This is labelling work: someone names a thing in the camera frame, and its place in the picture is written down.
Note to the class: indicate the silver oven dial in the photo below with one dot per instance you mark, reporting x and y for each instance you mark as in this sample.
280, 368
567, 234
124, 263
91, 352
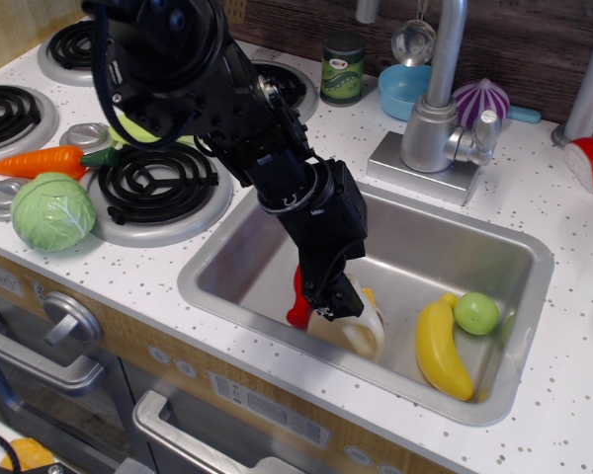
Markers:
70, 319

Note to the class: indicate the green pea can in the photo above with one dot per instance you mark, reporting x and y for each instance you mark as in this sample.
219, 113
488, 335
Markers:
342, 67

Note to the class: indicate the orange toy carrot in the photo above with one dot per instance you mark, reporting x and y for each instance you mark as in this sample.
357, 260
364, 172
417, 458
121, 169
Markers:
68, 160

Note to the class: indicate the silver stove knob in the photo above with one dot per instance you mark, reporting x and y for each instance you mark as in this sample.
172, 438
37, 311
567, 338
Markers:
89, 137
9, 188

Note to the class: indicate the front left stove burner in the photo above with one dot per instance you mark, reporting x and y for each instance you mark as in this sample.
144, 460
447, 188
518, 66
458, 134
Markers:
28, 120

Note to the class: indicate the red ketchup bottle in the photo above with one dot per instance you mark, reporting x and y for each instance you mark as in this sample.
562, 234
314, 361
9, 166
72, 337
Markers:
298, 315

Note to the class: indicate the green toy cabbage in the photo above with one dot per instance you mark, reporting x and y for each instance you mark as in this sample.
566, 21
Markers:
52, 213

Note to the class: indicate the cream detergent bottle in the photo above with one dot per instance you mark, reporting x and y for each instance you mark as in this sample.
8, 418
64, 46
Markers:
363, 335

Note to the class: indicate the purple toy onion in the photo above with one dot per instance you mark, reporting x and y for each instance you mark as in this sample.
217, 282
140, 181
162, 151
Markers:
476, 97

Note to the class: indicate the silver stove knob lower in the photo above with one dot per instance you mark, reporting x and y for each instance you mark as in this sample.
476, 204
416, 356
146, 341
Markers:
89, 137

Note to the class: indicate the silver dishwasher handle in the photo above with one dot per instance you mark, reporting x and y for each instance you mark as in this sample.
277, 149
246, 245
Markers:
147, 417

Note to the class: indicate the silver sink basin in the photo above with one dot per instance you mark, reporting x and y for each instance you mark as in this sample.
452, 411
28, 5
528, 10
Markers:
415, 252

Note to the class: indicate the front right stove burner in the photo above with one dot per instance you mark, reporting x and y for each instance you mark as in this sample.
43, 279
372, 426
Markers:
158, 198

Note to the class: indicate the silver stove knob front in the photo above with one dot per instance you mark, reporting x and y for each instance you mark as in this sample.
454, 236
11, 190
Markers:
9, 188

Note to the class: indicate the red white toy cheese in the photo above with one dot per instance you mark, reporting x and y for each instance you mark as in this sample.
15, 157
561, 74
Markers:
578, 157

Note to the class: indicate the back left stove burner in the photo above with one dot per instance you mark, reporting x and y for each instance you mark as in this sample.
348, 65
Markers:
66, 57

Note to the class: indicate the silver oven door handle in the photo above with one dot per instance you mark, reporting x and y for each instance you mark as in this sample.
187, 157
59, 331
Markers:
78, 378

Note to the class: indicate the back right stove burner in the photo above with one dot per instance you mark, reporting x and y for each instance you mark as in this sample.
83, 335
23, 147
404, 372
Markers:
298, 90

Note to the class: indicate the blue bowl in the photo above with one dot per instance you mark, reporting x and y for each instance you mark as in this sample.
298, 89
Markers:
400, 87

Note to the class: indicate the yellow toy corn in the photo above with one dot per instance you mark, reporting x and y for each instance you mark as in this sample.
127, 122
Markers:
370, 295

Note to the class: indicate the clear ladle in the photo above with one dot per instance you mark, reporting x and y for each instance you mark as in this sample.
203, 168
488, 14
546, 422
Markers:
414, 42

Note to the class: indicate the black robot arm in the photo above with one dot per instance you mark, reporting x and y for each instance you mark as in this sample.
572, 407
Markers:
173, 68

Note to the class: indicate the light green plate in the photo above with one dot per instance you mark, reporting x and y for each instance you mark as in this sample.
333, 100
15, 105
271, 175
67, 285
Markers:
140, 134

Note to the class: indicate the yellow toy banana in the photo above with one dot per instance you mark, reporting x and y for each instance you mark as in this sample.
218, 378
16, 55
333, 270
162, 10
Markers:
436, 352

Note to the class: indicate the stove burner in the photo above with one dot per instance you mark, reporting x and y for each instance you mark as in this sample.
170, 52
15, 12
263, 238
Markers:
28, 120
298, 90
66, 57
158, 198

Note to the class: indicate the blue utensil handle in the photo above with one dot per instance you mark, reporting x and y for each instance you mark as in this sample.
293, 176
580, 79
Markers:
524, 114

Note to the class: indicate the yellow object bottom left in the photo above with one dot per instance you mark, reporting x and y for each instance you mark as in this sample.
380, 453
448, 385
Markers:
31, 454

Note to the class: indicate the silver faucet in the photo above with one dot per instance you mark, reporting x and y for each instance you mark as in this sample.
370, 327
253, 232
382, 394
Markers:
435, 156

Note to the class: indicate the green toy apple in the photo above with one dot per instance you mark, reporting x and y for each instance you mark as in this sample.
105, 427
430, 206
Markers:
476, 313

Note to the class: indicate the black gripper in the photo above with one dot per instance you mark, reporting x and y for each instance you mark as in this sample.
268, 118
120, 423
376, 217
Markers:
322, 209

